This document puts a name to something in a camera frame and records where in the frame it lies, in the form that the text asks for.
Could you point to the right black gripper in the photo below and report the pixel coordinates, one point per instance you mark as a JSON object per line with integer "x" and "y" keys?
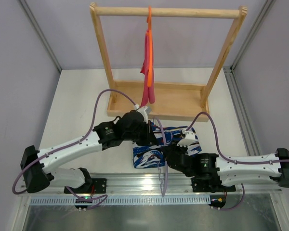
{"x": 172, "y": 149}

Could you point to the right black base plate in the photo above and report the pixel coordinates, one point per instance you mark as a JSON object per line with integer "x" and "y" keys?
{"x": 207, "y": 186}

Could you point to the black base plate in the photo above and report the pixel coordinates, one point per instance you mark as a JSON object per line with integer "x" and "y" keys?
{"x": 207, "y": 186}
{"x": 93, "y": 185}

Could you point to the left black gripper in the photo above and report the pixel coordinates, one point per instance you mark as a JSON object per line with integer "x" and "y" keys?
{"x": 147, "y": 134}

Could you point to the aluminium front rail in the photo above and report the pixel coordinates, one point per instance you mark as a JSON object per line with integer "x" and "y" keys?
{"x": 149, "y": 184}

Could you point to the blue white patterned trousers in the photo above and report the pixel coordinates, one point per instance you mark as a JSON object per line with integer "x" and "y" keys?
{"x": 155, "y": 150}

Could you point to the pink garment on hanger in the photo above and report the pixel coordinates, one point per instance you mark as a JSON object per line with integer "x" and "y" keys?
{"x": 148, "y": 92}

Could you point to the right aluminium side rail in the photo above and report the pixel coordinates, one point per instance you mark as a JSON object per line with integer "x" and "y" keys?
{"x": 249, "y": 138}

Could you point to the orange plastic hanger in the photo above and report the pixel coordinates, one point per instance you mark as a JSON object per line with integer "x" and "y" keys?
{"x": 149, "y": 49}

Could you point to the wooden clothes rack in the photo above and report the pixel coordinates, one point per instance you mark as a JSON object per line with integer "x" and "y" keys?
{"x": 174, "y": 100}

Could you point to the left black connector board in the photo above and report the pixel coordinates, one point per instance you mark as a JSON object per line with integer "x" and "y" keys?
{"x": 83, "y": 203}

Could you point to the slotted grey cable duct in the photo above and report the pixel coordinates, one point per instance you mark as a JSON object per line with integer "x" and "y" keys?
{"x": 127, "y": 200}

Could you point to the right black connector board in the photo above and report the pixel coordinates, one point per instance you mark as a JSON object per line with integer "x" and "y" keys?
{"x": 217, "y": 203}

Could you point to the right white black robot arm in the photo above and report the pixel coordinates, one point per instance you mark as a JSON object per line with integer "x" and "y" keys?
{"x": 216, "y": 172}

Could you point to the black connector board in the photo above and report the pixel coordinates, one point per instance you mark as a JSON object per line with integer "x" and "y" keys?
{"x": 83, "y": 203}
{"x": 217, "y": 203}

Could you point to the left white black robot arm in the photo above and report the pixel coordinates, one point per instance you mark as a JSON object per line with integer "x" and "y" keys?
{"x": 42, "y": 168}

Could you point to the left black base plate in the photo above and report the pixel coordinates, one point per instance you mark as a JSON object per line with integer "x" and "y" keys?
{"x": 93, "y": 185}

